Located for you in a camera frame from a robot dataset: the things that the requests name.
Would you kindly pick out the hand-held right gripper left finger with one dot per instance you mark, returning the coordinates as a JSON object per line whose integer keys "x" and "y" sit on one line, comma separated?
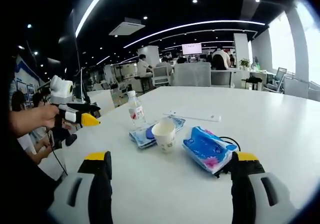
{"x": 100, "y": 184}

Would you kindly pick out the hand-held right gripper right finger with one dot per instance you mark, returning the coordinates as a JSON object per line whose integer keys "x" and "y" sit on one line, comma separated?
{"x": 243, "y": 184}

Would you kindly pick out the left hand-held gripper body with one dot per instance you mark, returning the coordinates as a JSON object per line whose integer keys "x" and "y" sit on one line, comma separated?
{"x": 61, "y": 91}

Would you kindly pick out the blue tissue pack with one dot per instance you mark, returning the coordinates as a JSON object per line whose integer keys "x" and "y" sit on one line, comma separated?
{"x": 207, "y": 149}

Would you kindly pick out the clear plastic bottle red label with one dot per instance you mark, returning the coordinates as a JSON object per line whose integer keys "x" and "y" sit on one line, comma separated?
{"x": 136, "y": 111}

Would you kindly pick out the blue white wet wipes pack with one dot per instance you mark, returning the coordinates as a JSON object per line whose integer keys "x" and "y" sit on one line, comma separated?
{"x": 140, "y": 139}

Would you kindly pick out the white paper cup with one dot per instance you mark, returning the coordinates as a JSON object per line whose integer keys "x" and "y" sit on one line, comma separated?
{"x": 163, "y": 139}

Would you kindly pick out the person's left hand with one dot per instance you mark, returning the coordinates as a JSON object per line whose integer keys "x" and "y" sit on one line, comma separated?
{"x": 47, "y": 116}

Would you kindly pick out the white table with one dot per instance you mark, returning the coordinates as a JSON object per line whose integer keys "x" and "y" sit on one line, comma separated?
{"x": 262, "y": 139}

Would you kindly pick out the person's dark clothing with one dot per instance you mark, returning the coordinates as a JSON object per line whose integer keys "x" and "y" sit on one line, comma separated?
{"x": 22, "y": 189}

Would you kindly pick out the white power strip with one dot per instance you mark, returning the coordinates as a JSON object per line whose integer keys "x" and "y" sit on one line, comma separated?
{"x": 195, "y": 116}

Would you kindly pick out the long ceiling light strip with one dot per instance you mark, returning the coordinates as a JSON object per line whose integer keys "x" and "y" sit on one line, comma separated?
{"x": 225, "y": 21}
{"x": 86, "y": 11}

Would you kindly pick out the white office chair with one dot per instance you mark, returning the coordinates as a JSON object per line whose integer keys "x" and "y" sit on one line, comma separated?
{"x": 162, "y": 75}

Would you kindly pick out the ceiling air conditioner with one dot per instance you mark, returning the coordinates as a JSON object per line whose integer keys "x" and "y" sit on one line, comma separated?
{"x": 127, "y": 29}

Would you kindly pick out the black stool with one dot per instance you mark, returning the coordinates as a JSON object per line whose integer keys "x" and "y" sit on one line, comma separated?
{"x": 252, "y": 80}

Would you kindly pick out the grey mesh office chair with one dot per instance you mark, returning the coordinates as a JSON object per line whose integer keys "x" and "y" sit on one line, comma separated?
{"x": 192, "y": 74}

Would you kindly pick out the green potted plant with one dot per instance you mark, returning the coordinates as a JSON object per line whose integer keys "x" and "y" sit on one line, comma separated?
{"x": 245, "y": 62}

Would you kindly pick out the bright display screen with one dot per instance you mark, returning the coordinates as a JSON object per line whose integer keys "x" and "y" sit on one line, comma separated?
{"x": 191, "y": 49}

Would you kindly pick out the large bright window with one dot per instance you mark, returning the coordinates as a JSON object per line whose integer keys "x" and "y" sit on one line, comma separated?
{"x": 282, "y": 44}
{"x": 313, "y": 54}

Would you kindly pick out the blue wall poster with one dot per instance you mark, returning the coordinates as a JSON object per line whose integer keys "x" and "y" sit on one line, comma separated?
{"x": 23, "y": 84}

